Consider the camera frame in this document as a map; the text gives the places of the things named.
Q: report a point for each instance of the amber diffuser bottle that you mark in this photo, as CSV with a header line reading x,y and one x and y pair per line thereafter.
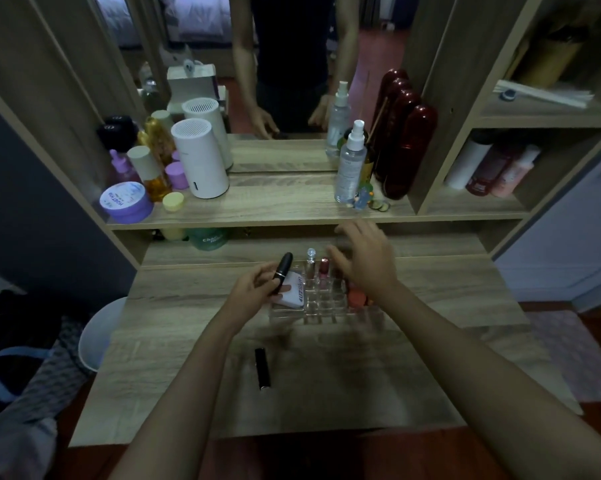
x,y
369,167

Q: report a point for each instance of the brown cylindrical container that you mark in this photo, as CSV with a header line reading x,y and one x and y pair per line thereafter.
x,y
550,57

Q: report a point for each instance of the black rounded lipstick tube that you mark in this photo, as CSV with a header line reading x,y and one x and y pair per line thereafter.
x,y
284,266

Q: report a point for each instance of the small purple jar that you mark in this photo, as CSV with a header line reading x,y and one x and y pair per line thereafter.
x,y
177,175

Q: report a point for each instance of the amber bottle with cream cap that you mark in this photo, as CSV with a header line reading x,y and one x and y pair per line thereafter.
x,y
150,174

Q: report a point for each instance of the bundle of white sticks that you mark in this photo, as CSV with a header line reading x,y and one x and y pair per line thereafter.
x,y
545,93

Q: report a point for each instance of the purple lidded cream jar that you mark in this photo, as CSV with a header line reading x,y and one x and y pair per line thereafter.
x,y
125,200

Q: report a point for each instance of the black slim lipstick tube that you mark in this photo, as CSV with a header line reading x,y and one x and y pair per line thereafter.
x,y
262,369

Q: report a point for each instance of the pale yellow jar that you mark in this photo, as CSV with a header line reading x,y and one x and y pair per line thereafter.
x,y
173,233

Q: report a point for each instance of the person's left hand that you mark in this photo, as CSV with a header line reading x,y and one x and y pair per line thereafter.
x,y
253,294

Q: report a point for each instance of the clear acrylic makeup organizer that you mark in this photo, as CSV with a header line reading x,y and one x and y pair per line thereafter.
x,y
330,308

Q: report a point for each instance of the person's left forearm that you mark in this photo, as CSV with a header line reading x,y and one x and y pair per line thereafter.
x,y
180,404

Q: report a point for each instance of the small yellow lidded jar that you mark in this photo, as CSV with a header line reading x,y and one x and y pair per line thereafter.
x,y
173,200

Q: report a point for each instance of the pink lipstick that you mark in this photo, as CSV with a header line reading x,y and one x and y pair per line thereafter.
x,y
324,270

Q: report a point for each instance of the wooden vanity shelf unit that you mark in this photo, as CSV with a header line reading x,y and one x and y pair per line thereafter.
x,y
455,49

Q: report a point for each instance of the dark red glossy case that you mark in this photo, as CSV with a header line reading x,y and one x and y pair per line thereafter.
x,y
410,149

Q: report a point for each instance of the person's right forearm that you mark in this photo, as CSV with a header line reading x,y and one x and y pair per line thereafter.
x,y
480,379

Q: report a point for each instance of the orange round makeup pot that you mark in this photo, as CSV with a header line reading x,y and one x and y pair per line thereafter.
x,y
357,298

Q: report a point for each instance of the silver capped lipstick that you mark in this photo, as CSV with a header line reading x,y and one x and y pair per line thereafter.
x,y
311,262

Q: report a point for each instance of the white cloth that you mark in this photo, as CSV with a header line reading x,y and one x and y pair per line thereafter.
x,y
15,452

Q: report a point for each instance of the pink rug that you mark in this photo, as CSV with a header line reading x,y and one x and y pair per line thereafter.
x,y
580,359

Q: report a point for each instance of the dark red bottle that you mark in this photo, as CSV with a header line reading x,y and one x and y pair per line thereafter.
x,y
488,172

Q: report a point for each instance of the small green round discs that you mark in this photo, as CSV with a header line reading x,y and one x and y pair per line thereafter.
x,y
380,205

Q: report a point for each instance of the person's right hand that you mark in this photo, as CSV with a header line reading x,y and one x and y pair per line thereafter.
x,y
373,262

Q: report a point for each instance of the person's right fingers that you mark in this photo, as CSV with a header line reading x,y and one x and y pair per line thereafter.
x,y
345,249

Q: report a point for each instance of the purple dropper bottle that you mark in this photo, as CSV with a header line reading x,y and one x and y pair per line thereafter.
x,y
118,169

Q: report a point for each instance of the vanity mirror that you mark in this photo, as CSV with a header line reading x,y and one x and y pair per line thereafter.
x,y
290,44

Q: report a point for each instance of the pink bottle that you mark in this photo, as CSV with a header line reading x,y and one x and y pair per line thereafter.
x,y
515,172

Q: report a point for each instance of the white compact case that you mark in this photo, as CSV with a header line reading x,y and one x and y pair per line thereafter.
x,y
294,289

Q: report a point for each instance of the white bottle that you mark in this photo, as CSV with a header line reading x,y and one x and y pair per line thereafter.
x,y
468,162

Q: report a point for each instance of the black round device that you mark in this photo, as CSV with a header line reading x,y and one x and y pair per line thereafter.
x,y
113,134

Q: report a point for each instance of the white cylindrical humidifier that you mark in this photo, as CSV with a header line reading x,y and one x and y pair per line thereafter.
x,y
200,159

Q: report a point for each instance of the white round stool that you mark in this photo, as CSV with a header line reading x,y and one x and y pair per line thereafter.
x,y
98,334

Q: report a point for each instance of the clear spray bottle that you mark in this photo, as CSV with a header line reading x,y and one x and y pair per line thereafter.
x,y
351,167

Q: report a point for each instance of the person's left thumb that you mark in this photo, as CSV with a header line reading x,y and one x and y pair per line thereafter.
x,y
264,272

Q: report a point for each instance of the green jar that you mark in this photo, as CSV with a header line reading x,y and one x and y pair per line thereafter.
x,y
209,238

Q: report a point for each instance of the small colourful charm toy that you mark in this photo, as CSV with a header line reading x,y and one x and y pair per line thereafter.
x,y
362,198

